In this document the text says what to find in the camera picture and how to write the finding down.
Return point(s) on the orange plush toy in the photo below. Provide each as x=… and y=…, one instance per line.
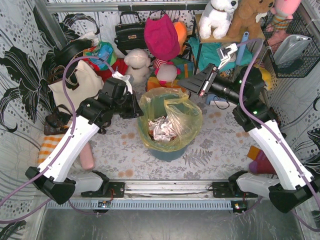
x=181, y=31

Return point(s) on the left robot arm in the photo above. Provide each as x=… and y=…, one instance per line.
x=93, y=116

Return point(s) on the brown patterned bag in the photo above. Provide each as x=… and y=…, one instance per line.
x=57, y=122

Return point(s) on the pink pig plush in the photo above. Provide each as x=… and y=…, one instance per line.
x=165, y=71

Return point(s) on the teal folded cloth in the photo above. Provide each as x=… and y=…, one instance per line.
x=208, y=54

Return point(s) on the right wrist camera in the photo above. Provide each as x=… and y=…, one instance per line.
x=226, y=54

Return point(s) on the pink plush toy top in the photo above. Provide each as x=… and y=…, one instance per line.
x=283, y=13

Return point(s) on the rainbow striped cloth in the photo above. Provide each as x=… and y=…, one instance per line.
x=186, y=67

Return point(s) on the crumpled paper trash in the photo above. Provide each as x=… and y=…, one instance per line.
x=161, y=130

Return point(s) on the white lamb plush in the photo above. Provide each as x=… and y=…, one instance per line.
x=138, y=63

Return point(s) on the yellow trash bag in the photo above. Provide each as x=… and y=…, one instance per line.
x=185, y=116

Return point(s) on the cream canvas tote bag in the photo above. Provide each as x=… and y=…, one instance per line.
x=87, y=84

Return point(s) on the orange checkered towel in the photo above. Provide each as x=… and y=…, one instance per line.
x=49, y=144

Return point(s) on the silver pouch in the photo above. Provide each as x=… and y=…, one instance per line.
x=291, y=48

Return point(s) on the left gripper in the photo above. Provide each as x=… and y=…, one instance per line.
x=135, y=107

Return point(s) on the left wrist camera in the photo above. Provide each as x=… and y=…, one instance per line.
x=128, y=79

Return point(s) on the colorful patterned bag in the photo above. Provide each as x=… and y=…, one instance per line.
x=105, y=51

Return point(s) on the purple orange toy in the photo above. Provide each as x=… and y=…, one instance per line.
x=260, y=163

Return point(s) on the magenta fuzzy bag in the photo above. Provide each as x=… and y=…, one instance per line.
x=161, y=38

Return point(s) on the yellow duck plush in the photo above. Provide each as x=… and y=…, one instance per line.
x=266, y=76

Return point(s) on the brown dog plush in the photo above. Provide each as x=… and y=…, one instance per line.
x=248, y=15

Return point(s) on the red cloth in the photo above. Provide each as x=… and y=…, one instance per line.
x=118, y=66

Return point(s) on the pink cylinder toy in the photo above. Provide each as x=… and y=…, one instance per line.
x=86, y=157

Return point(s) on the white husky plush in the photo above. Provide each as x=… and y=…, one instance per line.
x=216, y=18

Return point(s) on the black shelf rack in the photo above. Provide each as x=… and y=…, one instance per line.
x=226, y=39

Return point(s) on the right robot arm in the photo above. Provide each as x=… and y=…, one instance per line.
x=294, y=183

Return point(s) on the black leather handbag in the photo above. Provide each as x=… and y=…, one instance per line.
x=130, y=36

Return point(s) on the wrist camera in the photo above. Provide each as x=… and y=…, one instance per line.
x=226, y=54
x=128, y=79

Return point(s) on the black wire basket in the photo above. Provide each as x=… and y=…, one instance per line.
x=310, y=57

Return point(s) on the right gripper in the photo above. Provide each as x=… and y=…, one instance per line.
x=208, y=81

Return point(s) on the teal trash bin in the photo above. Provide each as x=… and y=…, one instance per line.
x=167, y=156

